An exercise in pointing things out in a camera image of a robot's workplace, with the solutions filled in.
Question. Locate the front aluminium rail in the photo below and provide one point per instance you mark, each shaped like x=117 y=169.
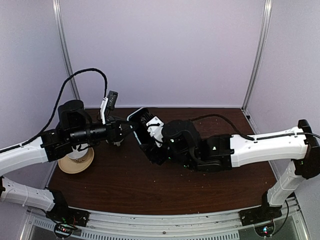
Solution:
x=224 y=225

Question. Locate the aluminium post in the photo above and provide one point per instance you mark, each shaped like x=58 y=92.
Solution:
x=62 y=37
x=263 y=35

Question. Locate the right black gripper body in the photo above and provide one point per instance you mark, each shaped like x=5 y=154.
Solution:
x=151 y=153

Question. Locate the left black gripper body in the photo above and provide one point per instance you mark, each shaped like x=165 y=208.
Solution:
x=111 y=134

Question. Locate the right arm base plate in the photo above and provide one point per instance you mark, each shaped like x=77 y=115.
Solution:
x=258 y=215

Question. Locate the cream ribbed mug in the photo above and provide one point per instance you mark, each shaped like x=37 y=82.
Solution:
x=115 y=143

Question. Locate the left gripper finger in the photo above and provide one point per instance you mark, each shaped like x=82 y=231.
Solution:
x=122 y=121
x=124 y=131

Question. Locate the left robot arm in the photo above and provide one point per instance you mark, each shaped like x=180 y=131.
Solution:
x=72 y=138

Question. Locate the beige saucer plate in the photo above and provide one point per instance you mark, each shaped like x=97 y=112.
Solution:
x=71 y=167

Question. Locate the left aluminium post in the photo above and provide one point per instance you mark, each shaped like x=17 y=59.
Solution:
x=62 y=37

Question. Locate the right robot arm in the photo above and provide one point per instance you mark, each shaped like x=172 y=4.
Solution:
x=180 y=142

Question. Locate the white ceramic bowl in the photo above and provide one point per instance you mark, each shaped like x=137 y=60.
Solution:
x=78 y=156

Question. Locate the right aluminium post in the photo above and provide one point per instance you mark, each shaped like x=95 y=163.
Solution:
x=263 y=35

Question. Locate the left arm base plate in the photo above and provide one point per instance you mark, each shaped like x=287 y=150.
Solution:
x=71 y=216

